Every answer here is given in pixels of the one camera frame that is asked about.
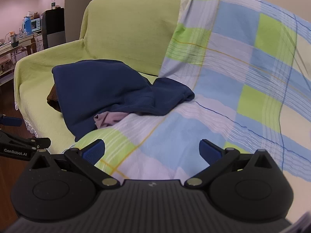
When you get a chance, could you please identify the pink garment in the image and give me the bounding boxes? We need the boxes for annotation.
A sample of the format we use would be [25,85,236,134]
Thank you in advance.
[94,111,129,129]

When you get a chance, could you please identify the green covered sofa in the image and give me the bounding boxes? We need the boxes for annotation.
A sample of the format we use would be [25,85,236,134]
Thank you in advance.
[14,0,180,154]

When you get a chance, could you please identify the navy blue garment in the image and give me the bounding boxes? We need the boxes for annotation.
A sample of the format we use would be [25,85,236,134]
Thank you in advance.
[52,59,195,141]

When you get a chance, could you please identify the bottle on refrigerator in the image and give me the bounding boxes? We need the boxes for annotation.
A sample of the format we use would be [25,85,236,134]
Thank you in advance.
[51,0,56,10]

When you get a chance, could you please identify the plaid bed sheet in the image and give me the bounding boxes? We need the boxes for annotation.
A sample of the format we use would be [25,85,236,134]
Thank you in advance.
[76,0,310,182]

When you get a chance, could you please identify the cluttered wooden table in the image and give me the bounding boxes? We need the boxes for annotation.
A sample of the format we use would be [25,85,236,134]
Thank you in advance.
[1,33,43,86]

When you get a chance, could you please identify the black refrigerator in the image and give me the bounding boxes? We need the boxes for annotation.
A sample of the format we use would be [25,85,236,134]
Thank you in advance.
[41,7,66,49]

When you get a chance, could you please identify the brown garment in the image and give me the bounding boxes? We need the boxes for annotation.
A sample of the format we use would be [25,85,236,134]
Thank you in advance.
[47,85,62,113]

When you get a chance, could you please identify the white microwave oven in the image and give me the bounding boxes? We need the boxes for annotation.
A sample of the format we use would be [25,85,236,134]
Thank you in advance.
[22,18,41,34]

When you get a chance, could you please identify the blue water jug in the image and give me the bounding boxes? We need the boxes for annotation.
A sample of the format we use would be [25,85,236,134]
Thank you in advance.
[23,16,32,35]

